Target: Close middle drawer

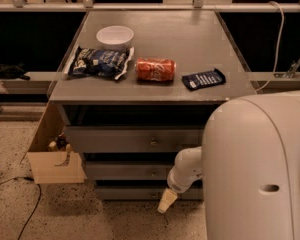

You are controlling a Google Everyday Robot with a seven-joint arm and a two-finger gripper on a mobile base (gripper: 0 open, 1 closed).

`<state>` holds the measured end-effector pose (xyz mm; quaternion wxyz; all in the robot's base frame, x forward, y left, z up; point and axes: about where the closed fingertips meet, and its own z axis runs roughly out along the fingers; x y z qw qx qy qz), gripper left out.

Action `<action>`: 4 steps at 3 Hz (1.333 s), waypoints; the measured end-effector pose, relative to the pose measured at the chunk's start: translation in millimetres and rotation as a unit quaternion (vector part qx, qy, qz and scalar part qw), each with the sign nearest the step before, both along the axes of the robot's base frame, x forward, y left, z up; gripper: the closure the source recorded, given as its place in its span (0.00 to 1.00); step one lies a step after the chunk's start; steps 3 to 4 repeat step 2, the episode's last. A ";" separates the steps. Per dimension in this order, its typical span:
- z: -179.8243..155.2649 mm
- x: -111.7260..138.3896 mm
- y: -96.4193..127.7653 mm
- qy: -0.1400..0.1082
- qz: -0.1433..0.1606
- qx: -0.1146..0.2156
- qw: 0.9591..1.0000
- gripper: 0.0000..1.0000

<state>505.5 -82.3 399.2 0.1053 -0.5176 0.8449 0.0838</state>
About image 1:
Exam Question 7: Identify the grey drawer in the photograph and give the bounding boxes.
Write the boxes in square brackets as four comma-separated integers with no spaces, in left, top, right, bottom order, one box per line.
[85,162,172,180]
[65,126,203,153]

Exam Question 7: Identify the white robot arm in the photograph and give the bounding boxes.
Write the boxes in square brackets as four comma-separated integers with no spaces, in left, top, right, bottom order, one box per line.
[158,91,300,240]

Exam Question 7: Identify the grey top drawer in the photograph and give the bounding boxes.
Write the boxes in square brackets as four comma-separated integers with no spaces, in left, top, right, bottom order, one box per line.
[65,126,203,153]

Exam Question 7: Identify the grey drawer cabinet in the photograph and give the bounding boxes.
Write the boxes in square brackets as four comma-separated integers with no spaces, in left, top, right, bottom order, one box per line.
[50,10,254,200]

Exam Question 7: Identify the dark blue snack bar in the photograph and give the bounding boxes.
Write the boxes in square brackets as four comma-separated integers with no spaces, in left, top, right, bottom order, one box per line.
[182,69,226,91]

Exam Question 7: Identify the items inside cardboard box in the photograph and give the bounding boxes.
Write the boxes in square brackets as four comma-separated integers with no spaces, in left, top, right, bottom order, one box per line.
[48,133,72,167]

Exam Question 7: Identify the red soda can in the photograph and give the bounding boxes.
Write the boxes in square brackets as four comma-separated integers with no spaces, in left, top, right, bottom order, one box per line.
[136,58,176,82]

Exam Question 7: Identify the cardboard box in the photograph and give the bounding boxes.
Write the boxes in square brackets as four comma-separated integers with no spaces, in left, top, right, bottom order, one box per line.
[27,103,85,184]

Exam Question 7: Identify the blue chip bag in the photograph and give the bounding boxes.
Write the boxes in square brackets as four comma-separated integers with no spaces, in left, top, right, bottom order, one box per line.
[67,47,134,81]

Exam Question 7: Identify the white bowl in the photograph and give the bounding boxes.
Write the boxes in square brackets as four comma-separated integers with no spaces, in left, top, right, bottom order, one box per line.
[96,26,134,51]

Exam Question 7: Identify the black object on ledge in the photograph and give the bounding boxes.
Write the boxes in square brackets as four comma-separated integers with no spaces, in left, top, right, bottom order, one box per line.
[0,64,30,81]

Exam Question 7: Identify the black floor cable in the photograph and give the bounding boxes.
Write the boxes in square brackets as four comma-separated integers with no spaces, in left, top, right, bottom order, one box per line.
[0,176,43,240]

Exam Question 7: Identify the white hanging cable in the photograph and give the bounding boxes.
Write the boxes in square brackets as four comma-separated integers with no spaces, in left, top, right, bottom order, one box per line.
[255,0,287,93]

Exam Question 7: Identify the metal rail frame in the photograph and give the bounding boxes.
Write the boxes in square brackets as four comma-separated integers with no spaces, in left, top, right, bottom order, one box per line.
[0,0,300,12]

